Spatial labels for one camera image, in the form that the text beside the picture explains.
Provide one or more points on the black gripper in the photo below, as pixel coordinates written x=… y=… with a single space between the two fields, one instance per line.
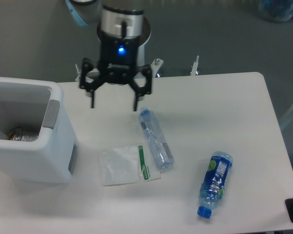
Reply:
x=118 y=61

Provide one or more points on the white trash can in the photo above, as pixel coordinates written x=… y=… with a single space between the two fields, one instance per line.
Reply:
x=36 y=106

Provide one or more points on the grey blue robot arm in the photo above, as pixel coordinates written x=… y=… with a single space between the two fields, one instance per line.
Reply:
x=122 y=30

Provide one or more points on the trash inside the can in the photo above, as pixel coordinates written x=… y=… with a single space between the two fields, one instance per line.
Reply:
x=20 y=134

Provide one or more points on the clear empty plastic bottle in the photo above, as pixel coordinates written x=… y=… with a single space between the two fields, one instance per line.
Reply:
x=157 y=143

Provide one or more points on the white green tissue packet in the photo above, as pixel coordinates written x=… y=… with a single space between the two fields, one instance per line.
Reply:
x=127 y=165

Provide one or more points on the blue label plastic bottle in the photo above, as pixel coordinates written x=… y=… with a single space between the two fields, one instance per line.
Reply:
x=213 y=185

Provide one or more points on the blue plastic bag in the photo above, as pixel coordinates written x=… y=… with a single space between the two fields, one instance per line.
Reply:
x=277 y=11

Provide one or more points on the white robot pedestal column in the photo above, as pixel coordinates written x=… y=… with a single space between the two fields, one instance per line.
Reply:
x=144 y=37

